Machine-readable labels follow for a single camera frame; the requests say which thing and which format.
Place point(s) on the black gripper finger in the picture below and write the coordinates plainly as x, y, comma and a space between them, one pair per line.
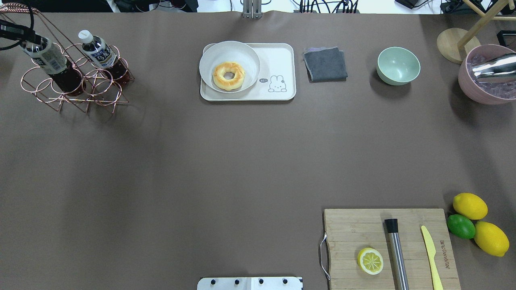
17, 32

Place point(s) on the tea bottle white cap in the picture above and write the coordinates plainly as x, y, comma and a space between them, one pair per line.
48, 56

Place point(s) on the tea bottle in rack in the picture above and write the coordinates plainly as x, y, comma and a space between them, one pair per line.
99, 53

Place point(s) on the cream rectangular serving tray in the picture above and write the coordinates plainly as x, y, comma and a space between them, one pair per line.
276, 80

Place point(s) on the white round plate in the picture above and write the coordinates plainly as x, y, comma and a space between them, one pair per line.
230, 51

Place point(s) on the grey folded cloth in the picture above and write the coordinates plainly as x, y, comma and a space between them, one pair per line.
325, 64

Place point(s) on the mint green bowl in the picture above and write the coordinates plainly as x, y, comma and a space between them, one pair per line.
397, 66

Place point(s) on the wooden cutting board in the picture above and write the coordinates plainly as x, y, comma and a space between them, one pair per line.
350, 230

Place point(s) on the half lemon slice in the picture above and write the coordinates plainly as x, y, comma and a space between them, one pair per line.
370, 261

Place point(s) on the steel cylinder muddler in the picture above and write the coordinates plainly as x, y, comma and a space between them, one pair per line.
399, 269

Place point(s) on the wooden cup stand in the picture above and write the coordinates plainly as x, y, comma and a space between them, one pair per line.
455, 43

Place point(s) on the yellow plastic knife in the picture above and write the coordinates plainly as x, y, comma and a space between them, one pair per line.
431, 252

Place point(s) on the yellow lemon near board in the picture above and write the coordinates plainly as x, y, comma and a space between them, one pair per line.
470, 205

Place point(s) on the green lime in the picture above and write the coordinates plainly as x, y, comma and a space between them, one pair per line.
461, 226

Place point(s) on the pink ice bucket bowl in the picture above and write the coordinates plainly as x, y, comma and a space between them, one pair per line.
483, 93

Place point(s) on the steel ice scoop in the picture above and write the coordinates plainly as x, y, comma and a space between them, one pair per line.
501, 69

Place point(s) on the yellow lemon outer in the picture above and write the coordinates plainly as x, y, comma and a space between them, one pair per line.
491, 239

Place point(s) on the copper wire bottle rack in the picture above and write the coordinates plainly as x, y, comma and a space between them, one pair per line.
82, 74

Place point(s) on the glazed ring donut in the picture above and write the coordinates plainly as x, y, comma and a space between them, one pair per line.
228, 75

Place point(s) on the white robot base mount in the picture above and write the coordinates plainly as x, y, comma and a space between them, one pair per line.
251, 283

